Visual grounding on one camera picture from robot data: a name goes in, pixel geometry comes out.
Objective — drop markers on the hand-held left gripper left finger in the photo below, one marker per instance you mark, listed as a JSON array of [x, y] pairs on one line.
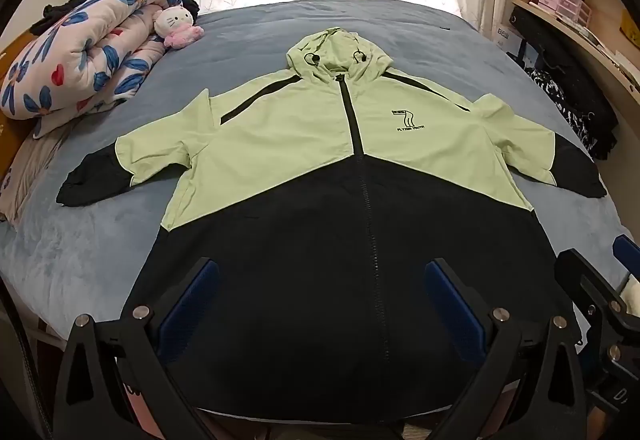
[[187, 302]]

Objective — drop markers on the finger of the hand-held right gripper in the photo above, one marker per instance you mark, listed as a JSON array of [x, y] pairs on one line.
[[585, 280], [627, 252]]

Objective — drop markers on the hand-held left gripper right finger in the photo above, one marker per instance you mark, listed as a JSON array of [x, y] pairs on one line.
[[452, 302]]

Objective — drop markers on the green and black hooded jacket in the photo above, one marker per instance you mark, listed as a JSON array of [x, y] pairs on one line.
[[300, 144]]

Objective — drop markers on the black and white patterned cloth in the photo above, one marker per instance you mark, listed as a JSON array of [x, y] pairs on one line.
[[555, 94]]

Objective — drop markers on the black bag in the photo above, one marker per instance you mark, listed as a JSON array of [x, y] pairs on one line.
[[575, 64]]

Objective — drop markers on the beige pillow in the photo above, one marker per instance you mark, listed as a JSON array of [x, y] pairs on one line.
[[30, 169]]

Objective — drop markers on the wooden headboard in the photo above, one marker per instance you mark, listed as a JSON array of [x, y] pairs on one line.
[[7, 139]]

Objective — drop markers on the white cardboard box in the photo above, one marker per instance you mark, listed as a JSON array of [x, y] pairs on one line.
[[505, 37]]

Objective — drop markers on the pink drawer boxes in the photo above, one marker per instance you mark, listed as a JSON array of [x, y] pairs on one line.
[[565, 2]]

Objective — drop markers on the floral quilt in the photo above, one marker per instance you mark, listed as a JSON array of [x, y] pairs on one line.
[[75, 59]]

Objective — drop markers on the blue bed blanket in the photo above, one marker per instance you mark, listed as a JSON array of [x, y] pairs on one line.
[[400, 34]]

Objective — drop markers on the white and pink plush cat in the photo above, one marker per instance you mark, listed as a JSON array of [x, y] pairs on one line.
[[172, 22]]

